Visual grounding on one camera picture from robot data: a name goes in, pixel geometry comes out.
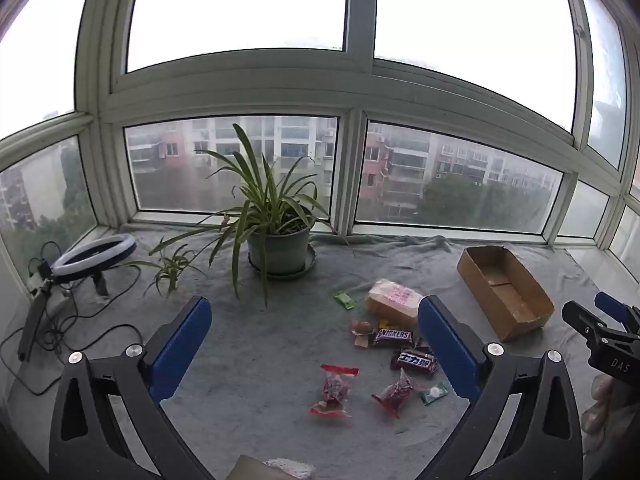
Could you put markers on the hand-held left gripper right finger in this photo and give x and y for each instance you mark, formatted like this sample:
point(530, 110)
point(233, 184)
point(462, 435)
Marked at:
point(450, 350)

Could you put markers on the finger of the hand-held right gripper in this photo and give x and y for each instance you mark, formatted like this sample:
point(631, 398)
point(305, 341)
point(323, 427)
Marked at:
point(585, 322)
point(611, 306)

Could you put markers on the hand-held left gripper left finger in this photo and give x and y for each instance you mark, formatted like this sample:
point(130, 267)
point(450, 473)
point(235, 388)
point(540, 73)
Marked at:
point(180, 345)

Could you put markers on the brown chocolate bar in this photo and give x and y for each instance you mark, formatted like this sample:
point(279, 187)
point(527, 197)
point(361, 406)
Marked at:
point(393, 336)
point(415, 361)

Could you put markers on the dark green round candy packet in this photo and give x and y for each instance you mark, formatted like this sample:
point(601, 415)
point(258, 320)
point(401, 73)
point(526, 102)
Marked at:
point(434, 393)

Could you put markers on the clear red snack packet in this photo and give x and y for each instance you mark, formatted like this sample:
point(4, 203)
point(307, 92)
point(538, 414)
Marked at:
point(397, 392)
point(334, 390)

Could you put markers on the bagged sliced bread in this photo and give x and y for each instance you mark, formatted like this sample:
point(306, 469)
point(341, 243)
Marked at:
point(392, 305)

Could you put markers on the brown cardboard box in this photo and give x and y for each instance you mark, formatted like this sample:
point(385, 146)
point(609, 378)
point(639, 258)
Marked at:
point(510, 300)

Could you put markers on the brown round snack packet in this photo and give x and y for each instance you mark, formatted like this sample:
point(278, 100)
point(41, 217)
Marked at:
point(361, 331)

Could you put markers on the light green candy packet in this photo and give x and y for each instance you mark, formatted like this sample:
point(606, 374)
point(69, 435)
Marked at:
point(345, 300)

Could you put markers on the person's right hand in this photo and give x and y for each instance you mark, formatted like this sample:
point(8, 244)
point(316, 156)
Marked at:
point(599, 405)

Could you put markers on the grey blanket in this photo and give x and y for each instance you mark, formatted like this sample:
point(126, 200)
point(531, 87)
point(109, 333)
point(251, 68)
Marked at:
point(250, 360)

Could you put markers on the potted spider plant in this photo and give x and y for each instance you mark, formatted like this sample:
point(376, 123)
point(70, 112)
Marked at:
point(277, 245)

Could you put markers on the tan flat card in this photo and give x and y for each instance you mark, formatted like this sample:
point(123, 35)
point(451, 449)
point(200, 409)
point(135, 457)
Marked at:
point(247, 469)

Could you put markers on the grey folded tripod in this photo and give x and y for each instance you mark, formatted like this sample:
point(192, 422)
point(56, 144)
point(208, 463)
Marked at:
point(35, 320)

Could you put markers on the white knitted cloth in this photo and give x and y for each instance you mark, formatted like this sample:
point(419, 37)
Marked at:
point(290, 467)

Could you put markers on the white window frame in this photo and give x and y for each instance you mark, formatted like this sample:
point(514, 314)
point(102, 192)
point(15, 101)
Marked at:
point(360, 90)

